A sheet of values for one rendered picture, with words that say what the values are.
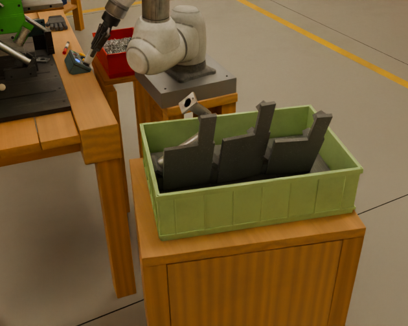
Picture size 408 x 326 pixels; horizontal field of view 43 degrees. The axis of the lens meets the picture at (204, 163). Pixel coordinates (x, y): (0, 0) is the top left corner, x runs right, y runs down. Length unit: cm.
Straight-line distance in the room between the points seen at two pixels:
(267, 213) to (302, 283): 28
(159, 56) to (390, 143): 210
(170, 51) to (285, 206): 76
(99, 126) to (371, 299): 144
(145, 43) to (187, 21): 23
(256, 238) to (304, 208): 18
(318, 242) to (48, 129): 103
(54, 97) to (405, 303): 176
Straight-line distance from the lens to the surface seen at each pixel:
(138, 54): 195
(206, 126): 145
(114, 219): 218
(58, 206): 306
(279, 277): 169
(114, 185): 208
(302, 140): 158
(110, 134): 194
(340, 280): 179
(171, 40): 199
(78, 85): 225
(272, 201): 156
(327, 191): 161
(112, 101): 255
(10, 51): 236
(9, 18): 239
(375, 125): 386
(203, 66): 221
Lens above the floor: 184
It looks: 34 degrees down
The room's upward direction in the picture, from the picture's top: 1 degrees counter-clockwise
